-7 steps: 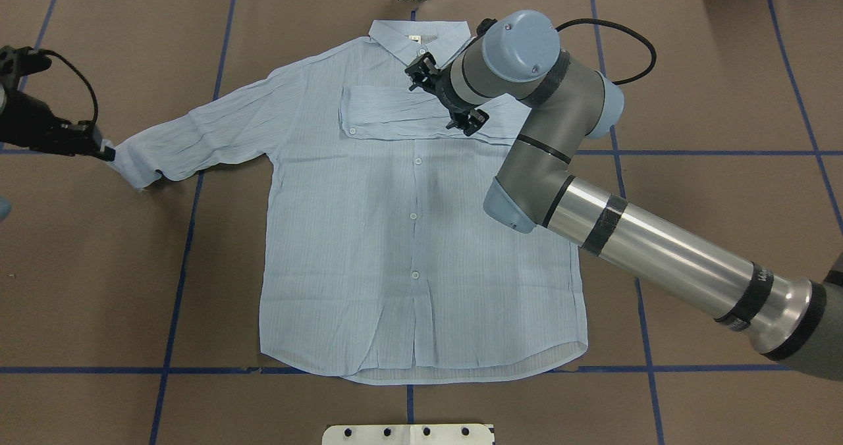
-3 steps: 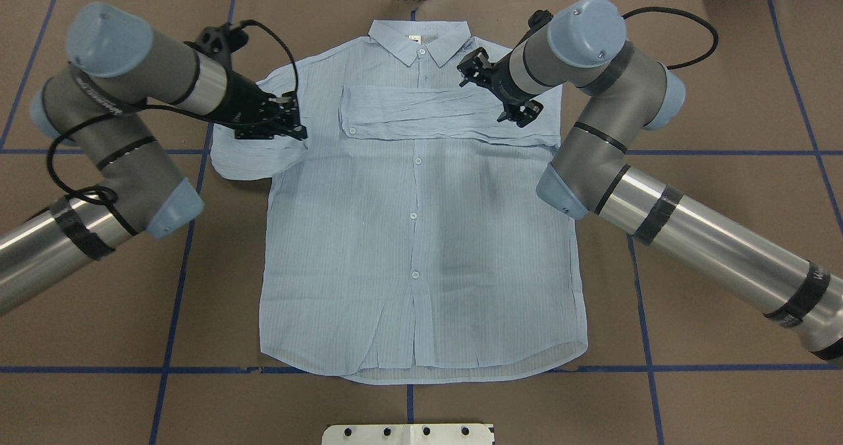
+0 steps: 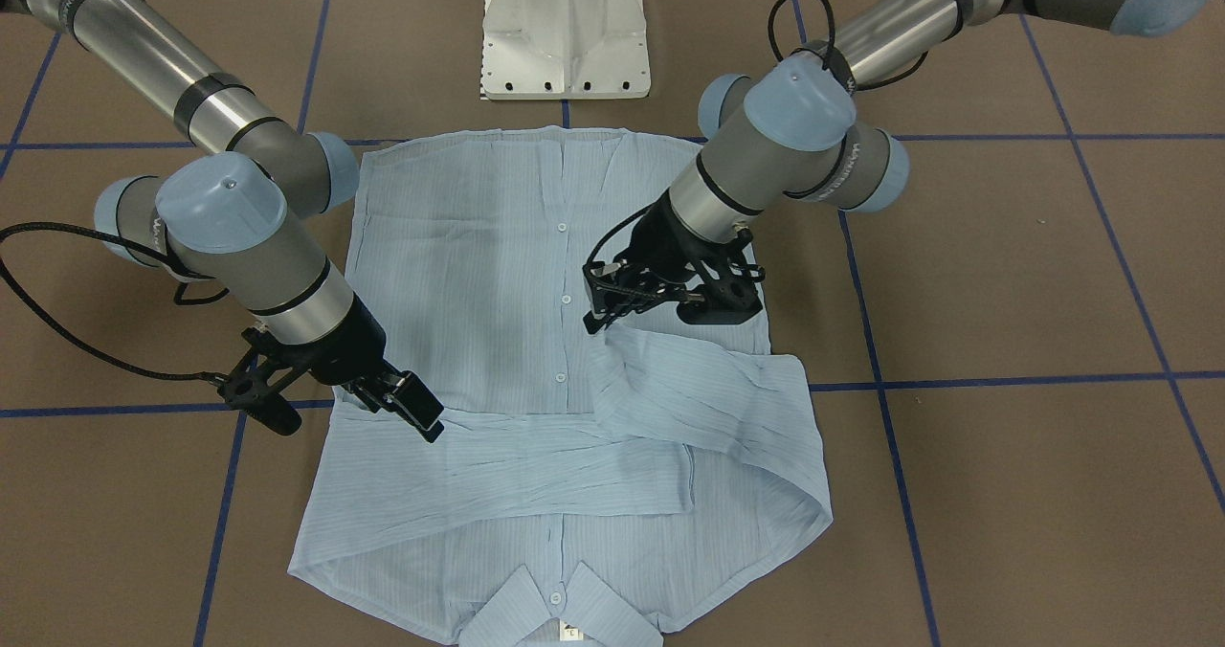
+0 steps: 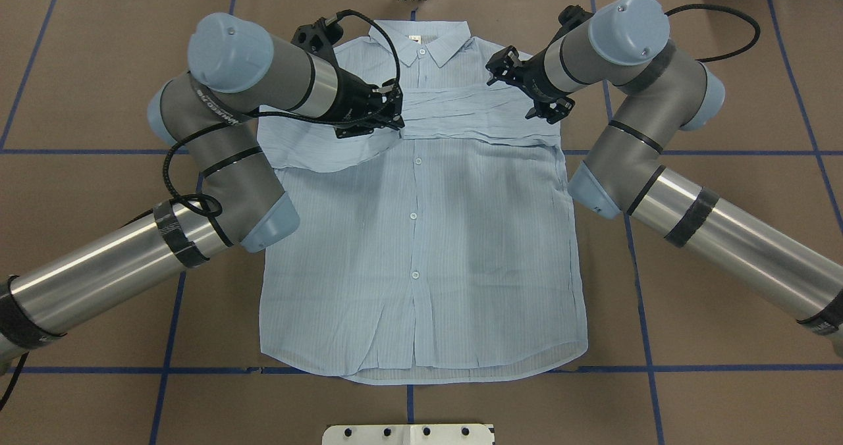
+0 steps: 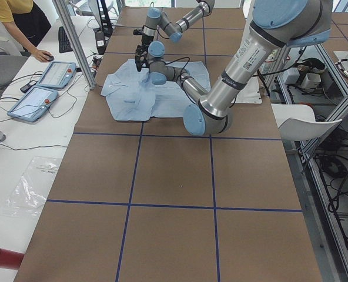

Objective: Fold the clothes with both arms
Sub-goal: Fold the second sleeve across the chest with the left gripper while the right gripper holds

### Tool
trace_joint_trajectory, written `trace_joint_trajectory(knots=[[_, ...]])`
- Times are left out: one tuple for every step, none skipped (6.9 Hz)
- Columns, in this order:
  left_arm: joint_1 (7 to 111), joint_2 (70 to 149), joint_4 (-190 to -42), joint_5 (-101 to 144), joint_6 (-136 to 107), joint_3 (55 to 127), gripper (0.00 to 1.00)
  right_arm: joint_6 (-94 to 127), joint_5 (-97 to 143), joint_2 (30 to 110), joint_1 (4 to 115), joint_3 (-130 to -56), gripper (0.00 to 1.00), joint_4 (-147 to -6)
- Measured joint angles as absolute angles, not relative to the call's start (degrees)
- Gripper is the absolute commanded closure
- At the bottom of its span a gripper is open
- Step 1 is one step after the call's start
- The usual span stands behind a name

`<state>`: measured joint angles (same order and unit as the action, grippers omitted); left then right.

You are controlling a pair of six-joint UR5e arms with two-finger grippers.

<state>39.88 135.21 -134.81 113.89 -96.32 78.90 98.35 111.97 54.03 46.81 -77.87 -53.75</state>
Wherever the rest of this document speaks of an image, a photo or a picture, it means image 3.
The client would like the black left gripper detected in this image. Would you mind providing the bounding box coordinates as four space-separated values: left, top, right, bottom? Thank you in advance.
583 194 752 336

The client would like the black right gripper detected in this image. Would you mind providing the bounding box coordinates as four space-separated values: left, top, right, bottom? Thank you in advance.
288 298 445 444

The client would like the light blue striped shirt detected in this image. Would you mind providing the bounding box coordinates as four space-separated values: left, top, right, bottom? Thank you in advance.
289 127 833 646

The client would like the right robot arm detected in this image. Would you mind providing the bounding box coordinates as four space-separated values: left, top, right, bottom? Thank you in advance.
2 0 443 442

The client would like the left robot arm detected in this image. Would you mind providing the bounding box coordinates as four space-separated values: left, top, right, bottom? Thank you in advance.
583 0 1212 335

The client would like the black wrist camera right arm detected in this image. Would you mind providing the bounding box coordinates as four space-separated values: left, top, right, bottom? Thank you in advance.
217 327 305 436

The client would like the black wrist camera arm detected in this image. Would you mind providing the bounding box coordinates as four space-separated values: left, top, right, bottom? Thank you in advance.
677 244 766 325
217 327 305 436

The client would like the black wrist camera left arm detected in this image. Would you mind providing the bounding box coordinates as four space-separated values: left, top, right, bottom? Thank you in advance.
677 244 766 325

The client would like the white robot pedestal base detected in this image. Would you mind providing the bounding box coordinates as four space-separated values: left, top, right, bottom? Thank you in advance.
479 0 652 100

